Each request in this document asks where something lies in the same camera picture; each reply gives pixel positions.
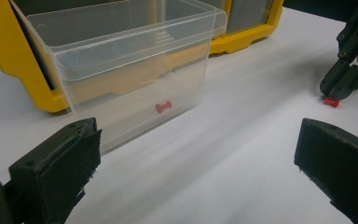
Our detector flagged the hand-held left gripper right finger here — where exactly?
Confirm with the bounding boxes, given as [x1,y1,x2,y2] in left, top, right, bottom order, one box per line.
[293,117,358,224]

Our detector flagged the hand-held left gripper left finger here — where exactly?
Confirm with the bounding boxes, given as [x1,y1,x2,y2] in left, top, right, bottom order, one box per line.
[8,117,103,224]

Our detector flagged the red pushpin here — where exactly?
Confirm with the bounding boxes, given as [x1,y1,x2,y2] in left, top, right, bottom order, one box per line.
[324,96,348,110]
[154,100,173,115]

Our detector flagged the clear plastic drawer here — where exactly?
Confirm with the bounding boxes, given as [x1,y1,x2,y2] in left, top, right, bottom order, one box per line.
[8,0,227,156]

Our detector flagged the yellow black organizer cabinet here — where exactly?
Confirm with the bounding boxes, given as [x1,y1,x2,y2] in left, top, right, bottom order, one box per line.
[0,0,285,114]

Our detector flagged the set of transparent organizer bins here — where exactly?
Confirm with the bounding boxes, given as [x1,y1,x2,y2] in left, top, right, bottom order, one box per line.
[225,0,274,35]

